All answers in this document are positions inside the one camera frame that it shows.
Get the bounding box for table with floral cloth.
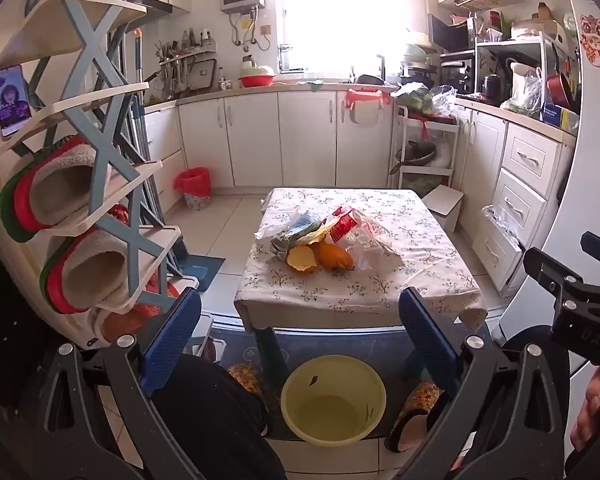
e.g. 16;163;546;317
234;187;488;333

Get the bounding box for yellow plastic basin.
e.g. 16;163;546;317
280;355;387;447

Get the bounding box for white drawer cabinet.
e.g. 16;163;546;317
452;97;578;298

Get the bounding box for white base cabinets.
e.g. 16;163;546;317
142;85;398;216

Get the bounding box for hanging door bin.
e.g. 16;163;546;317
344;87;392;125

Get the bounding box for clear yellow-printed plastic wrapper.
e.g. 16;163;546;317
271;220;331;261

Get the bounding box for clear plastic bag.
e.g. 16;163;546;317
340;210;406;272
481;202;523;253

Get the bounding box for range hood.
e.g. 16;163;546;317
125;0;191;16

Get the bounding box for smartphone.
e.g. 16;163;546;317
0;64;32;138

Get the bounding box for black microwave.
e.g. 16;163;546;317
427;12;478;53

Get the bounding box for bagged green vegetables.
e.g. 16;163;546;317
390;82;458;116

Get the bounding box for dark blue floor mat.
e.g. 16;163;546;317
200;312;506;441

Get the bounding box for red green fluffy slipper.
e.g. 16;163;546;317
40;227;131;315
0;135;113;243

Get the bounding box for cup-shaped orange peel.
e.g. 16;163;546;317
286;246;321;275

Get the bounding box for red pot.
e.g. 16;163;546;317
546;72;578;111

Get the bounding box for kitchen faucet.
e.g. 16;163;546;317
350;54;387;86

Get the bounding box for blue dustpan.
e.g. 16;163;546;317
172;237;227;291

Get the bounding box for kitchen window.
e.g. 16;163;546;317
275;0;431;83

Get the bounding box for white rolling cart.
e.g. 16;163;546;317
390;105;461;196

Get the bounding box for grey metal folding rack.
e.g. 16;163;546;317
107;27;168;231

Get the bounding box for lion sticker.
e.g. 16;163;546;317
579;14;600;68

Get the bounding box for red snack package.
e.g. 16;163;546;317
327;206;361;246

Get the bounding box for white counter shelf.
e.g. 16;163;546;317
474;32;568;111

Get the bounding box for white step stool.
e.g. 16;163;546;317
422;185;466;233

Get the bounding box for red-lined trash bin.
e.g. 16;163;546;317
174;166;212;211

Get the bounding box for white and blue shoe rack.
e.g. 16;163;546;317
0;0;201;351

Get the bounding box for orange peel with stem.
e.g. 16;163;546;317
312;241;355;273

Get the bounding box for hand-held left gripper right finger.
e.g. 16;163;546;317
395;286;571;480

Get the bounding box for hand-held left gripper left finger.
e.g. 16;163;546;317
32;287;203;480

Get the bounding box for dark wok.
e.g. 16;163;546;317
390;141;438;176

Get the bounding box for red basin with green lid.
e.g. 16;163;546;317
237;55;277;88

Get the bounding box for person's right hand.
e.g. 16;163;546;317
570;365;600;453

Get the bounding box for white kettle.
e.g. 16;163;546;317
509;61;538;106

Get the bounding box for wall utensil rack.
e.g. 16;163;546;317
152;27;218;101

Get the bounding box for red printed slipper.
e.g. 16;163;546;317
87;280;181;348

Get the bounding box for blue box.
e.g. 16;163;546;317
540;102;581;133

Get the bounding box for black toaster oven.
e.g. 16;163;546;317
439;57;476;96

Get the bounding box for white plastic bag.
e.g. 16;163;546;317
254;205;326;241

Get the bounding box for crumpled clear plastic bag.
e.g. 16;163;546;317
481;202;523;253

